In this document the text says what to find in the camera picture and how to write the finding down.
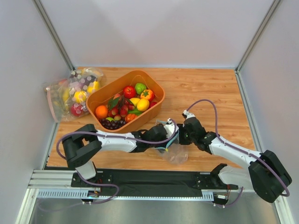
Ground blue zip top bag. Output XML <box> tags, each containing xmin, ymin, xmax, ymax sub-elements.
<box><xmin>154</xmin><ymin>120</ymin><xmax>188</xmax><ymax>165</ymax></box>

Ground fake orange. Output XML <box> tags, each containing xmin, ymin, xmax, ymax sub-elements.
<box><xmin>95</xmin><ymin>105</ymin><xmax>109</xmax><ymax>119</ymax></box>

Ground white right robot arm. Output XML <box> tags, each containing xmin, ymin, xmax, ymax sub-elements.
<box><xmin>179</xmin><ymin>114</ymin><xmax>292</xmax><ymax>203</ymax></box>

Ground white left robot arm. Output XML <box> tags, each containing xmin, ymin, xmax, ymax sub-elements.
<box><xmin>61</xmin><ymin>123</ymin><xmax>176</xmax><ymax>180</ymax></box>

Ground red fake fruit in basket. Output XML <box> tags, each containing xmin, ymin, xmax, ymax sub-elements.
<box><xmin>149</xmin><ymin>102</ymin><xmax>157</xmax><ymax>108</ymax></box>

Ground green fake mango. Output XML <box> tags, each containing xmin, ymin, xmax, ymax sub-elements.
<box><xmin>128</xmin><ymin>110</ymin><xmax>143</xmax><ymax>116</ymax></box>

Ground yellow fake lemon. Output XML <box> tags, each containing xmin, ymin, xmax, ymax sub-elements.
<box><xmin>136</xmin><ymin>98</ymin><xmax>150</xmax><ymax>112</ymax></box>

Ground small orange fake fruit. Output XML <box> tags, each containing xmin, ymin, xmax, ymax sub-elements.
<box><xmin>125</xmin><ymin>113</ymin><xmax>137</xmax><ymax>123</ymax></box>

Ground yellow fake mango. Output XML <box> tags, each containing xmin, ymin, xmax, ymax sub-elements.
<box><xmin>130</xmin><ymin>98</ymin><xmax>140</xmax><ymax>107</ymax></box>

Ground orange fake tomato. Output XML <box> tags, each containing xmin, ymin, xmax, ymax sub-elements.
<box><xmin>140</xmin><ymin>89</ymin><xmax>155</xmax><ymax>102</ymax></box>

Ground purple fake grapes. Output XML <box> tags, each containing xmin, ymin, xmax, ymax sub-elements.
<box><xmin>100</xmin><ymin>119</ymin><xmax>126</xmax><ymax>130</ymax></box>

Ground green fake pepper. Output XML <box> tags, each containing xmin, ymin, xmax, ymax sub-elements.
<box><xmin>135</xmin><ymin>83</ymin><xmax>147</xmax><ymax>95</ymax></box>

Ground red fake apple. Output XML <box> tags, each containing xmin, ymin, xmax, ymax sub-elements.
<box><xmin>123</xmin><ymin>85</ymin><xmax>136</xmax><ymax>99</ymax></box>

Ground pink fake peach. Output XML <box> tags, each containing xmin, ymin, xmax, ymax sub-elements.
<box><xmin>114</xmin><ymin>93</ymin><xmax>121</xmax><ymax>99</ymax></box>

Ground polka dot plastic bag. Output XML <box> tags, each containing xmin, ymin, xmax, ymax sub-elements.
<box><xmin>69</xmin><ymin>67</ymin><xmax>104</xmax><ymax>105</ymax></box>

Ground pink zip top bag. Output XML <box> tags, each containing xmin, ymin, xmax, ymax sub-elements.
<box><xmin>44</xmin><ymin>78</ymin><xmax>89</xmax><ymax>123</ymax></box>

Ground orange plastic basket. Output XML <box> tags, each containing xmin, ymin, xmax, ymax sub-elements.
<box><xmin>86</xmin><ymin>70</ymin><xmax>165</xmax><ymax>133</ymax></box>

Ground black base mat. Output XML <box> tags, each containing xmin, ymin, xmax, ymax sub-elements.
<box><xmin>70</xmin><ymin>167</ymin><xmax>239</xmax><ymax>198</ymax></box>

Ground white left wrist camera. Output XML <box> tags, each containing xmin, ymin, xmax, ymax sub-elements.
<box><xmin>164</xmin><ymin>118</ymin><xmax>179</xmax><ymax>140</ymax></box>

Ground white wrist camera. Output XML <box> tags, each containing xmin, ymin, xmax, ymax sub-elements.
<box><xmin>182</xmin><ymin>110</ymin><xmax>196</xmax><ymax>120</ymax></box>
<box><xmin>164</xmin><ymin>118</ymin><xmax>179</xmax><ymax>140</ymax></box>

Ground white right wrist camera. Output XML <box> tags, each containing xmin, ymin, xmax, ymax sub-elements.
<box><xmin>182</xmin><ymin>110</ymin><xmax>196</xmax><ymax>120</ymax></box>

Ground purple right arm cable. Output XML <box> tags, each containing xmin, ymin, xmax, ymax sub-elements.
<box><xmin>185</xmin><ymin>99</ymin><xmax>291</xmax><ymax>208</ymax></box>

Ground grey slotted cable duct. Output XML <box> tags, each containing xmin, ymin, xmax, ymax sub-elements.
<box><xmin>37</xmin><ymin>189</ymin><xmax>228</xmax><ymax>201</ymax></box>

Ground right aluminium frame post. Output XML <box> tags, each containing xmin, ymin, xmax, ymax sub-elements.
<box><xmin>235</xmin><ymin>0</ymin><xmax>283</xmax><ymax>72</ymax></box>

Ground aluminium frame post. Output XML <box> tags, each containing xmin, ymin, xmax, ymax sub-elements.
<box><xmin>32</xmin><ymin>0</ymin><xmax>75</xmax><ymax>70</ymax></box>
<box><xmin>235</xmin><ymin>0</ymin><xmax>283</xmax><ymax>72</ymax></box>

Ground left aluminium frame post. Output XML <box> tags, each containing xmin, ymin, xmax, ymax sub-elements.
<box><xmin>32</xmin><ymin>0</ymin><xmax>75</xmax><ymax>70</ymax></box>

